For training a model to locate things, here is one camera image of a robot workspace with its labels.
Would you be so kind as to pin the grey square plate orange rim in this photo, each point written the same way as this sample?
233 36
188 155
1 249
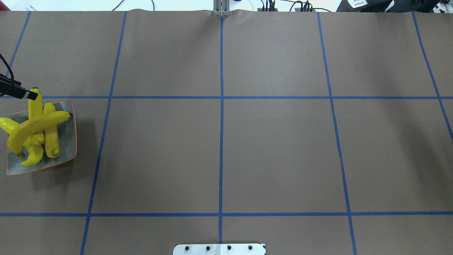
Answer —
67 133

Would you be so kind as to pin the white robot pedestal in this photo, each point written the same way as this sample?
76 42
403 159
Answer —
220 249

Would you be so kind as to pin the white side desk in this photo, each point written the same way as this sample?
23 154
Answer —
166 5

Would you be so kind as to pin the brown paper table cover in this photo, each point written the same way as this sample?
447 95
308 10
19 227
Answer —
313 133

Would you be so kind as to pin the aluminium frame post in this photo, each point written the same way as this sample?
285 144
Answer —
221 8

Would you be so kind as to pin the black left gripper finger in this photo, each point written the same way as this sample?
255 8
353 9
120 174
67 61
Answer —
13 88

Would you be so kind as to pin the left orange usb hub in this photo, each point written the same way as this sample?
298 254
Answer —
268 6

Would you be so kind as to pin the dark labelled box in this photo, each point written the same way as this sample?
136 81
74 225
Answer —
365 5

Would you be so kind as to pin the orange usb hub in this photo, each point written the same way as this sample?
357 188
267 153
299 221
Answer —
268 6
305 6

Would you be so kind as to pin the right orange usb hub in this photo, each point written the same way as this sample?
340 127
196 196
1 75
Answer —
305 6

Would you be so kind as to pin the yellow banana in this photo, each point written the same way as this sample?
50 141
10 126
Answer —
35 152
51 143
26 129
35 109

